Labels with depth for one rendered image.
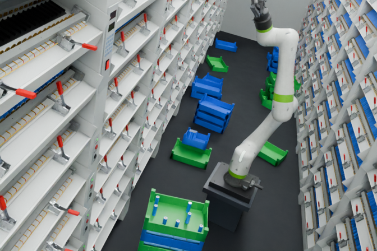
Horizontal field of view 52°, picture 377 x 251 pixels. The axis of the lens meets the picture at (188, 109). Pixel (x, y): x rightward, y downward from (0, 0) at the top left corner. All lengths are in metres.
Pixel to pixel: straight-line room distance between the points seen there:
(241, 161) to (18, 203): 1.62
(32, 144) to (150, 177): 1.99
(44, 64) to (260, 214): 2.26
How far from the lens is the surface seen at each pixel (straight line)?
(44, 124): 1.04
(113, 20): 1.19
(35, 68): 0.89
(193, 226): 1.98
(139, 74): 1.77
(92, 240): 2.00
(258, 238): 2.76
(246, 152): 2.45
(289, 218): 3.01
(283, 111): 2.26
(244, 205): 2.50
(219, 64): 5.00
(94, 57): 1.19
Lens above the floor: 1.91
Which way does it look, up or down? 30 degrees down
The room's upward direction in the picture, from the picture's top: 15 degrees clockwise
